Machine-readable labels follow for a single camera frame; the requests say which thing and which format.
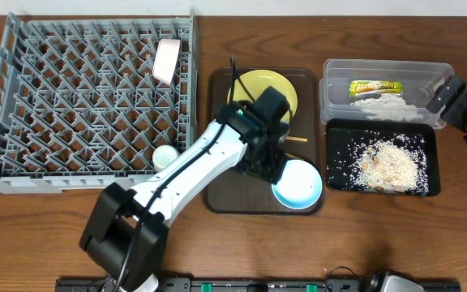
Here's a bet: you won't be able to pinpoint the light blue bowl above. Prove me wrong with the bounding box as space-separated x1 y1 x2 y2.
272 159 323 210

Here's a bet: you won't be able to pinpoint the green orange snack wrapper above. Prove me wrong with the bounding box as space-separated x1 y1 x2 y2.
349 80 403 98

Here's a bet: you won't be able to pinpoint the small white green cup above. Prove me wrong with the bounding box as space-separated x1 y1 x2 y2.
152 145 179 172

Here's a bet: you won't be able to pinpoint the pink white bowl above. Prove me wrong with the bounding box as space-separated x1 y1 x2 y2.
152 39 181 85

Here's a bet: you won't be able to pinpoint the white tissue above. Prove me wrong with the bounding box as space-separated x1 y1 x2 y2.
351 93 422 122

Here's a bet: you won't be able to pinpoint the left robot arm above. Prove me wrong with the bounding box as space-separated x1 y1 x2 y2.
79 87 292 291

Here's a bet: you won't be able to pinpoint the black waste tray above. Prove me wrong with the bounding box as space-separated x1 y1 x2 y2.
326 119 441 196

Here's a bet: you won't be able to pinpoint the clear plastic waste bin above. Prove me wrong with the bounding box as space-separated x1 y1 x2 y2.
319 59 453 129

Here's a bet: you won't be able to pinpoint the upper wooden chopstick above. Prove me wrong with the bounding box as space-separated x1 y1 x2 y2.
285 136 308 143

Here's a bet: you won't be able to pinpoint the yellow round plate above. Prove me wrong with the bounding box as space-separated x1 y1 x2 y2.
226 69 298 124

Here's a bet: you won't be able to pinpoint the dark brown serving tray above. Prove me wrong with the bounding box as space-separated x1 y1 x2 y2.
203 67 324 216

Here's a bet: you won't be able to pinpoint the spilled rice food scraps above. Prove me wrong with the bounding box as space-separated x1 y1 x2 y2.
327 131 429 195

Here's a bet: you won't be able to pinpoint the grey plastic dish rack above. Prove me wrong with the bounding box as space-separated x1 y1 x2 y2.
0 14 199 194

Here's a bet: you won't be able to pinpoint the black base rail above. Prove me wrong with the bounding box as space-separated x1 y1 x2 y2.
54 270 462 292

